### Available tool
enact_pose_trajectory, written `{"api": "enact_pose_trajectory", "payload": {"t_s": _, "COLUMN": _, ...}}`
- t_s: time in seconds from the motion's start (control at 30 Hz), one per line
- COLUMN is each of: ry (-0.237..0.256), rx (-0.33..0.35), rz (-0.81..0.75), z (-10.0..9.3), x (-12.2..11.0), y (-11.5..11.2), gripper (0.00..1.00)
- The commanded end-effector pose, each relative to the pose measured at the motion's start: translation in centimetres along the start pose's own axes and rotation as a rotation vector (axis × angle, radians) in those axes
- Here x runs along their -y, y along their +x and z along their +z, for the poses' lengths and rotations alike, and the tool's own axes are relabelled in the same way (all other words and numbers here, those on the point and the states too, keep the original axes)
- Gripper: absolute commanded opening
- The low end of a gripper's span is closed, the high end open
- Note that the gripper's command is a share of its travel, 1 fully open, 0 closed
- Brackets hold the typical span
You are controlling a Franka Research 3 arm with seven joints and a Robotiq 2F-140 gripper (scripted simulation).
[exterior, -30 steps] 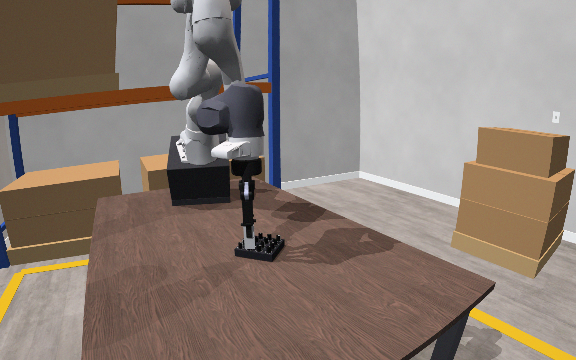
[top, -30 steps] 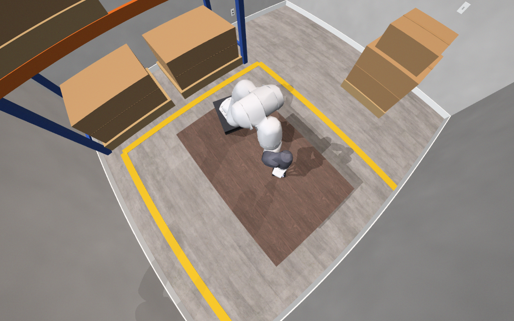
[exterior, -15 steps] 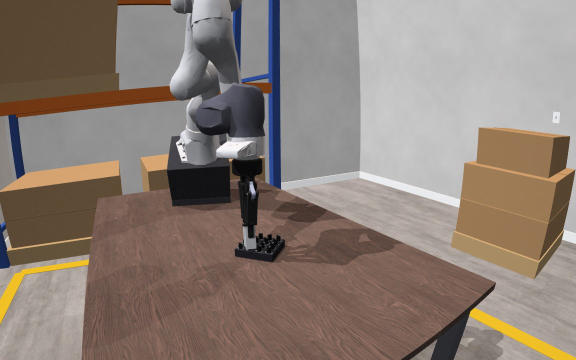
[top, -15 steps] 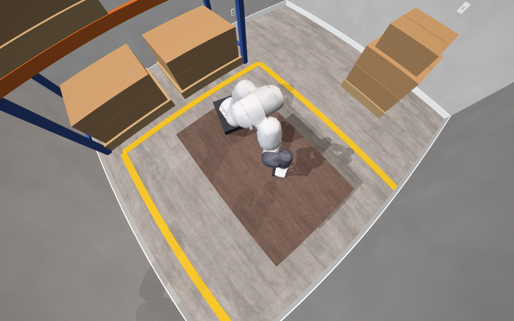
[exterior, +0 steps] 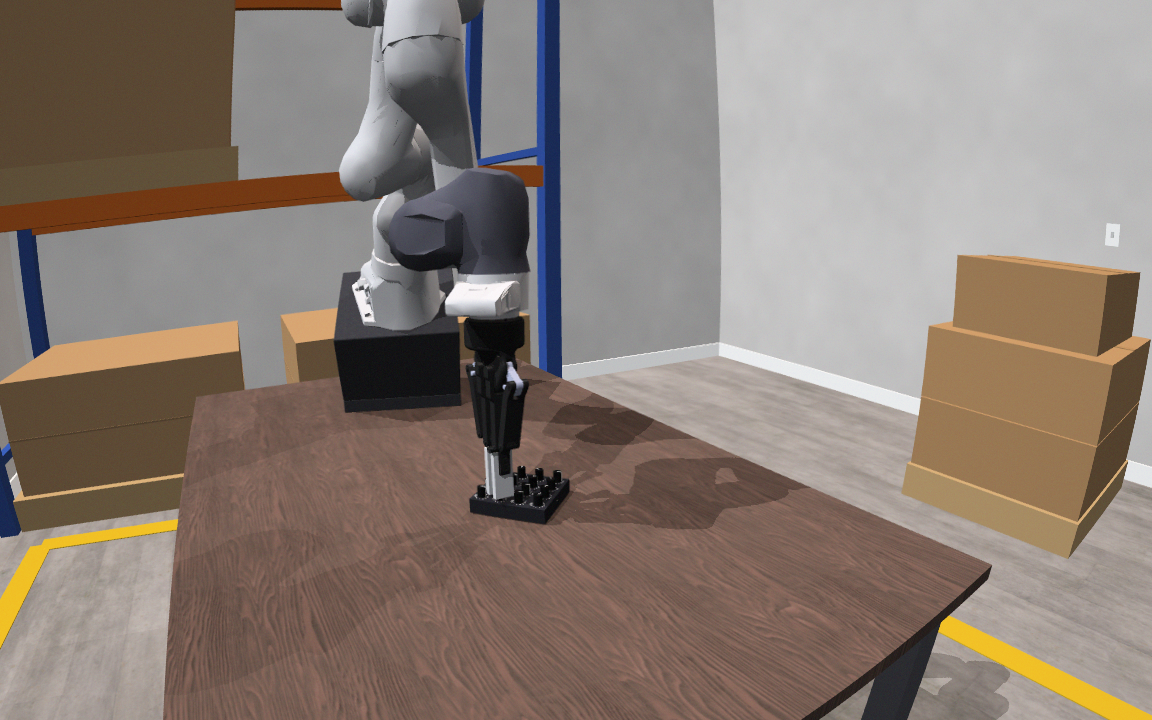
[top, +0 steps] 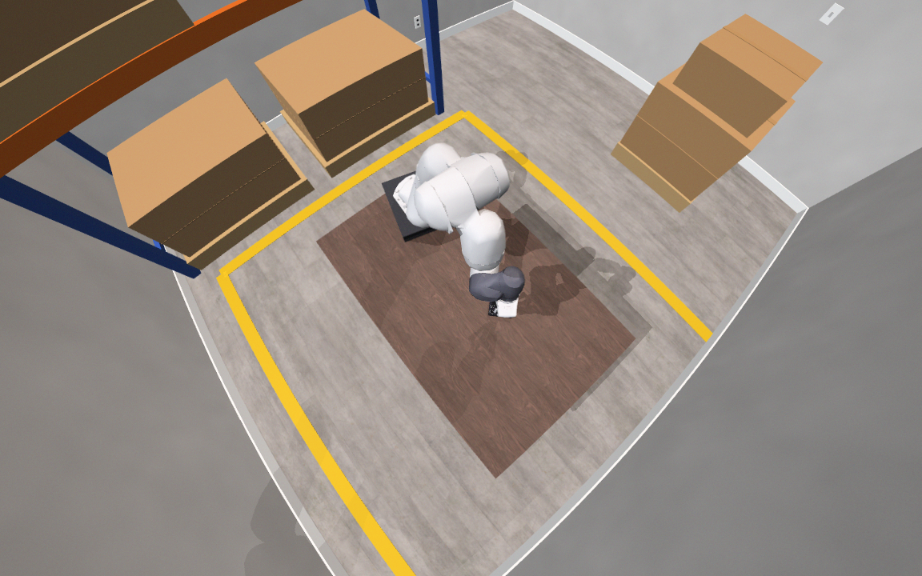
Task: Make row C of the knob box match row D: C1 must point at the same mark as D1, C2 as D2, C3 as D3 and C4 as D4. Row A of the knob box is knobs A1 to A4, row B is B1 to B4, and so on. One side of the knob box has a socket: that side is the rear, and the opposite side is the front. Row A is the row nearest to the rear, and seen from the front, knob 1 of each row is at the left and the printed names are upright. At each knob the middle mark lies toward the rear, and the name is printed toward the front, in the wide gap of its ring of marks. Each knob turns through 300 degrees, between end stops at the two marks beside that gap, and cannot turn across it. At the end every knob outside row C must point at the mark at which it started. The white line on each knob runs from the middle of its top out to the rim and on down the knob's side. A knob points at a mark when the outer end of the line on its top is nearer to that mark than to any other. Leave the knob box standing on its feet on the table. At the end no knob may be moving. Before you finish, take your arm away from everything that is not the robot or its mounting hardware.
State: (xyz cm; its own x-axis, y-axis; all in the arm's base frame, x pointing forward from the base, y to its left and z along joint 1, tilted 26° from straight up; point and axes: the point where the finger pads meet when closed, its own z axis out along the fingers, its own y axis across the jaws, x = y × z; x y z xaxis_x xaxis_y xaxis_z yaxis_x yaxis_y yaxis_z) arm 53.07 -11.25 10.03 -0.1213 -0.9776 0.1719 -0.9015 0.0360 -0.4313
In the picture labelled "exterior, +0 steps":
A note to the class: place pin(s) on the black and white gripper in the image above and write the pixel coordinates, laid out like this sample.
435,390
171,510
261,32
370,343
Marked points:
502,395

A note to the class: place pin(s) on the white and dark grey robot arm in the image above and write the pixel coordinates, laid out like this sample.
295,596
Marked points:
479,221

